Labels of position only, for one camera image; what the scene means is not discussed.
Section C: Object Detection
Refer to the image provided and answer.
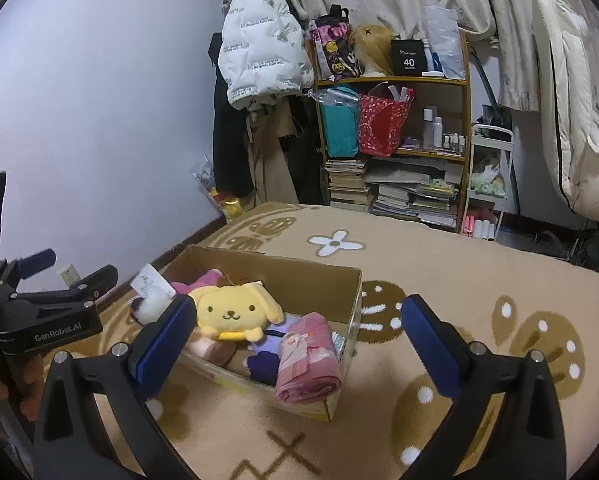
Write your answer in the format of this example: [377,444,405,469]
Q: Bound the pink plush toy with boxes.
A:
[170,269,224,295]

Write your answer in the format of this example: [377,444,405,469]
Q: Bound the yellow dog plush toy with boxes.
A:
[188,282,286,342]

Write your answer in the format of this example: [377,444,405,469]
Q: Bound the purple haired plush doll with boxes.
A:
[244,313,300,387]

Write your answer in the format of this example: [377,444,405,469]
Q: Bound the pink towel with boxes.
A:
[275,312,342,405]

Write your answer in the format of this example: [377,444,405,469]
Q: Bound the green tissue pack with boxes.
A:
[331,330,347,362]

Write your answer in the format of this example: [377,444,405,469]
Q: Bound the person's left hand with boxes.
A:
[0,354,45,422]

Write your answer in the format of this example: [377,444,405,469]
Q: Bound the plastic bag with toys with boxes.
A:
[191,157,254,223]

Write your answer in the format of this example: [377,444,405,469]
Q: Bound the black hanging coat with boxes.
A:
[208,32,254,198]

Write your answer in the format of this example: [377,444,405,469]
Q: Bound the open cardboard box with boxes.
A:
[161,246,362,422]

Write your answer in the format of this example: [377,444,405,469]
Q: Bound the stack of books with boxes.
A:
[324,156,373,212]

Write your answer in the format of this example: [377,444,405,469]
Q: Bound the white puffer jacket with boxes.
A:
[217,0,315,110]

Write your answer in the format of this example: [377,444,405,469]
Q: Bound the white rolling cart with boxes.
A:
[461,124,514,242]

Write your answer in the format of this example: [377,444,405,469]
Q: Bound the teal bag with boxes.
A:
[317,86,359,158]

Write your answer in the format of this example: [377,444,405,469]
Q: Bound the white folded bedding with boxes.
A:
[531,0,599,222]

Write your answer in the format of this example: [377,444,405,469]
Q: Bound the purple printed bag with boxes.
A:
[308,4,360,81]

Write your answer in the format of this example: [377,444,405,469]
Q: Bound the red gift bag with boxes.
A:
[358,81,414,157]

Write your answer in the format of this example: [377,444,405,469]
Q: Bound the wooden bookshelf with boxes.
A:
[309,25,471,232]

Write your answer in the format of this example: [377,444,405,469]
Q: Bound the blonde wig head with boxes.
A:
[350,24,396,77]

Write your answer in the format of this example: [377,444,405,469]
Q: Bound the black box with 40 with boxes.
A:
[391,39,427,77]

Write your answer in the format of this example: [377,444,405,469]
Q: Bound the white wall socket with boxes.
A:
[58,264,82,287]

